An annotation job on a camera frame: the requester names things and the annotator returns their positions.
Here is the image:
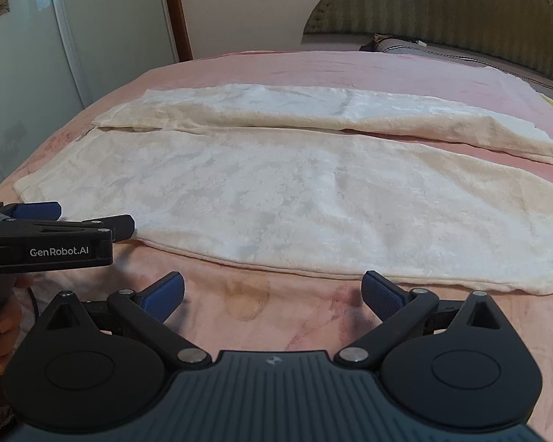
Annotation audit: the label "person's left hand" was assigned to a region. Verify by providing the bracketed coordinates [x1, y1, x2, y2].
[0, 274, 34, 376]

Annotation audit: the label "cream white lace pants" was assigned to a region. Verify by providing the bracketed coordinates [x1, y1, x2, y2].
[14, 85, 553, 294]

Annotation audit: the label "grey striped pillow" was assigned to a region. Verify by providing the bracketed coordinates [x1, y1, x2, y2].
[359, 35, 553, 94]

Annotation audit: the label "green upholstered headboard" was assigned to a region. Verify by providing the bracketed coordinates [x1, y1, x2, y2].
[303, 0, 553, 79]

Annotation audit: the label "brown wooden door frame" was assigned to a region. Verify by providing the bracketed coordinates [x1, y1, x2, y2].
[166, 0, 194, 62]

